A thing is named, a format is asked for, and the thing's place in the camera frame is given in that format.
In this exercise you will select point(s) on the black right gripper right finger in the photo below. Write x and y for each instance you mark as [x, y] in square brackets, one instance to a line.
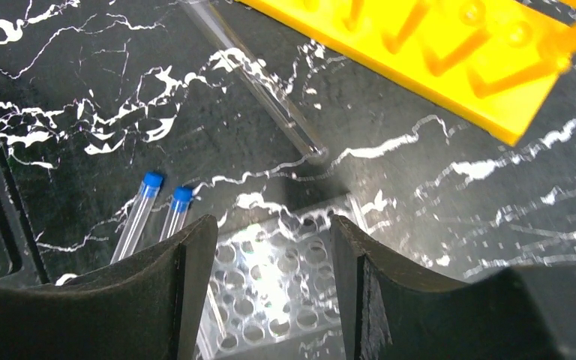
[393, 308]

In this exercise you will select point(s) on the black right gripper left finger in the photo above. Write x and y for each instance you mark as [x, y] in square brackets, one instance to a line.
[147, 306]

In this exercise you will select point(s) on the blue capped tube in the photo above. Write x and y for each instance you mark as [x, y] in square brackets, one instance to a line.
[136, 220]
[178, 207]

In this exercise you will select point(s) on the clear large test tube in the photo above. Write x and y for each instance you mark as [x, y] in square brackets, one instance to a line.
[266, 90]

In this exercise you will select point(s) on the yellow test tube rack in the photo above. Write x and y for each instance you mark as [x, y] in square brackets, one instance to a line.
[492, 63]

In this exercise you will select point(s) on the clear well plate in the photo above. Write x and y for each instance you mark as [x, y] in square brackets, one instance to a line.
[273, 281]

